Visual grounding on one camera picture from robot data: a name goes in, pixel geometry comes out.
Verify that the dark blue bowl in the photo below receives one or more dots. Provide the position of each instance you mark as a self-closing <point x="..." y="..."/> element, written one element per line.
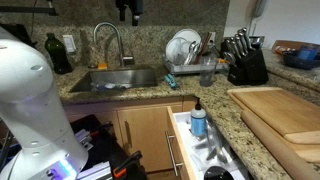
<point x="306" y="57"/>

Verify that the steel drawer handle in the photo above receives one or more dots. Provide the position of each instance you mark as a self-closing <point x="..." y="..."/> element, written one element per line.
<point x="176" y="166"/>

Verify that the curved steel faucet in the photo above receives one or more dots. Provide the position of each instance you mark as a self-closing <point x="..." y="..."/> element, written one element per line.
<point x="114" y="35"/>

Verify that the steel ladle in rack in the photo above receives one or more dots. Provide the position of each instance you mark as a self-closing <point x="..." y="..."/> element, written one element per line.
<point x="191" y="48"/>

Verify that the black round lid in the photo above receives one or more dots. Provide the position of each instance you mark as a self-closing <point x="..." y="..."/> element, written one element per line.
<point x="217" y="173"/>

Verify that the white wall outlet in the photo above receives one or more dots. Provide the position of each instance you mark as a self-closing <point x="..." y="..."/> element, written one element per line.
<point x="69" y="43"/>

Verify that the white plate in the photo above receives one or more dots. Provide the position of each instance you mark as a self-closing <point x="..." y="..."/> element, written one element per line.
<point x="177" y="46"/>
<point x="189" y="34"/>

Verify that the clear drinking glass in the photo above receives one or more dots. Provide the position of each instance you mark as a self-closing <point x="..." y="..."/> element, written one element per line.
<point x="208" y="71"/>

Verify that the grey dish rack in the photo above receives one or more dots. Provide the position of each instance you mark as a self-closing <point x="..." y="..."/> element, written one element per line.
<point x="177" y="66"/>

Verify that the orange black clamp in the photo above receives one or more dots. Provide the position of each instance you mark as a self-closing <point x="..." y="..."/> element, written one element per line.
<point x="121" y="170"/>

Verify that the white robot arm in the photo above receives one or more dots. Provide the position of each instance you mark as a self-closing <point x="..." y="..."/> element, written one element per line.
<point x="32" y="111"/>

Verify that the stainless steel sink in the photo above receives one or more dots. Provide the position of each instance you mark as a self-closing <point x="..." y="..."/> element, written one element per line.
<point x="116" y="80"/>

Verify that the light wooden cutting board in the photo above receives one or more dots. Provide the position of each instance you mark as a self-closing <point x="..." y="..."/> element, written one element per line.
<point x="294" y="120"/>

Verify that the open wooden drawer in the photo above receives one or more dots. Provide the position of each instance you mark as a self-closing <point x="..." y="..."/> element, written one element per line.
<point x="198" y="154"/>

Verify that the brown cardboard box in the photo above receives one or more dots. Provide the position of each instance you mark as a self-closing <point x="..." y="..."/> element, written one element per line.
<point x="280" y="46"/>

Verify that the wooden rolling pin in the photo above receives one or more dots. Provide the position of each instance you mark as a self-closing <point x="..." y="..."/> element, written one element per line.
<point x="295" y="166"/>

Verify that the dark green glass bottle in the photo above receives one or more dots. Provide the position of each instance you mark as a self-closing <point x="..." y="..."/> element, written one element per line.
<point x="57" y="54"/>

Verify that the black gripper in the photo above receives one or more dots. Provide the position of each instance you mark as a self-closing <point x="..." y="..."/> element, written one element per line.
<point x="136" y="7"/>

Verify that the orange sponge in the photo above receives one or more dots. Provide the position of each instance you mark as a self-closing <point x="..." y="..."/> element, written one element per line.
<point x="102" y="66"/>

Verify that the teal dish brush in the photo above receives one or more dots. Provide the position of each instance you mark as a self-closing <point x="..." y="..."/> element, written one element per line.
<point x="171" y="81"/>

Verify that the steel faucet handle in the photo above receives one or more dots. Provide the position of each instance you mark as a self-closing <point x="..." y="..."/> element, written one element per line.
<point x="128" y="60"/>

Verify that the white plate back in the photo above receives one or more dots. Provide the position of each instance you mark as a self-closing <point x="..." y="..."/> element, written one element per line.
<point x="189" y="34"/>

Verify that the white plate front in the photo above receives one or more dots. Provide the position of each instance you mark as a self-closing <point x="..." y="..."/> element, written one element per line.
<point x="177" y="46"/>

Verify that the black knife block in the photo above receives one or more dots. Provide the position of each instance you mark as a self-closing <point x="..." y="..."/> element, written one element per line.
<point x="249" y="70"/>

